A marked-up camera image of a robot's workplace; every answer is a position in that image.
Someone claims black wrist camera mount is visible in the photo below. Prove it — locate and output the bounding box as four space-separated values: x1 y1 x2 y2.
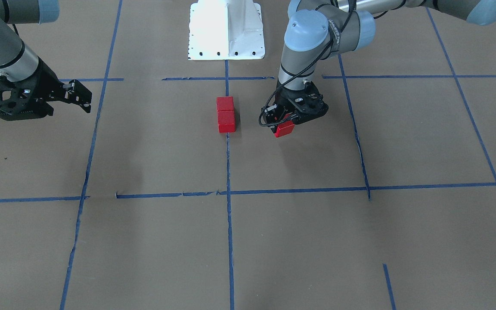
0 76 54 121

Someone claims camera black cable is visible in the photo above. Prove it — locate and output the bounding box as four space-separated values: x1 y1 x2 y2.
258 0 357 128

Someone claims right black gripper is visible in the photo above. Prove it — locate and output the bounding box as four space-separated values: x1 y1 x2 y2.
24 60 92 113

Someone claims red cube block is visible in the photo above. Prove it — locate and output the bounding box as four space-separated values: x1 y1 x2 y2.
216 96 235 112
274 121 295 138
218 110 236 133

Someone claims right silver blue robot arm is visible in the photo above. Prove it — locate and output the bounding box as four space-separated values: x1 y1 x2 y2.
0 0 92 121

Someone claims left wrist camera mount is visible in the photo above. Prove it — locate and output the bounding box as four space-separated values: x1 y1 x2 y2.
287 82 329 125

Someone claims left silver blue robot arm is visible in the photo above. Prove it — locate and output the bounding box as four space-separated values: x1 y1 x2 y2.
258 0 496 132

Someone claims white camera stand pole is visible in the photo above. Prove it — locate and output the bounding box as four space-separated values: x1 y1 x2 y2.
188 0 266 61

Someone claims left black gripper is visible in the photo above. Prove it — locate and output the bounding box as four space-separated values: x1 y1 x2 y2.
264 82 309 130

